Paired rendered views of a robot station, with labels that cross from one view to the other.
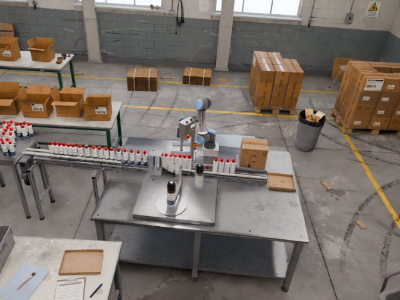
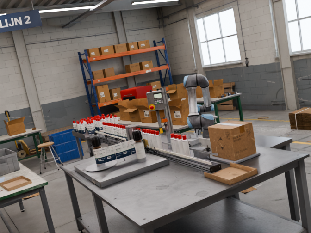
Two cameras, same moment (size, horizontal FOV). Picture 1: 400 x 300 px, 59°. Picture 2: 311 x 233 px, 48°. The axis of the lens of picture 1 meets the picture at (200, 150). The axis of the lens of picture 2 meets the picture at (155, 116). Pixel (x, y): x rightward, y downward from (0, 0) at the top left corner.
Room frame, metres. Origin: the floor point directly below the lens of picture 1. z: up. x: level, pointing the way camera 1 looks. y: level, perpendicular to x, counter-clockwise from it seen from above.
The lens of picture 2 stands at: (1.55, -2.91, 1.75)
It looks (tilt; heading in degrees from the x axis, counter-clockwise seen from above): 8 degrees down; 61
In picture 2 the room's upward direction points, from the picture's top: 11 degrees counter-clockwise
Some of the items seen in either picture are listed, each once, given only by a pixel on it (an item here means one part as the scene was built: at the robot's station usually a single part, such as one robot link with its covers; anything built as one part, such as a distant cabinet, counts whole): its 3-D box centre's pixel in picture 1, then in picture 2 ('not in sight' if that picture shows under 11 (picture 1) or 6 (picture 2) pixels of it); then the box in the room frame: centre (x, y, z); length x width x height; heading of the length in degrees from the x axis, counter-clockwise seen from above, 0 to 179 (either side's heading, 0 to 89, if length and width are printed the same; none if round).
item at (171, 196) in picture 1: (171, 193); (98, 151); (2.64, 0.25, 1.04); 0.09 x 0.09 x 0.29
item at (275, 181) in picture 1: (280, 181); (230, 172); (3.18, -0.95, 0.85); 0.30 x 0.26 x 0.04; 87
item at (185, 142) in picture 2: (233, 166); (186, 146); (3.21, -0.38, 0.98); 0.05 x 0.05 x 0.20
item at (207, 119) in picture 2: (211, 134); (207, 120); (3.70, -0.12, 1.09); 0.13 x 0.12 x 0.14; 136
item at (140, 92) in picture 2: not in sight; (139, 110); (5.76, 5.34, 0.61); 0.70 x 0.60 x 1.22; 103
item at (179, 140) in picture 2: (227, 166); (181, 145); (3.21, -0.32, 0.98); 0.05 x 0.05 x 0.20
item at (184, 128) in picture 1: (187, 128); (156, 100); (3.32, 0.15, 1.38); 0.17 x 0.10 x 0.19; 143
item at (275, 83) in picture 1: (273, 81); not in sight; (7.03, -1.44, 0.45); 1.20 x 0.84 x 0.89; 3
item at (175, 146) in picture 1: (182, 148); (191, 139); (3.70, 0.22, 0.85); 0.27 x 0.20 x 0.05; 92
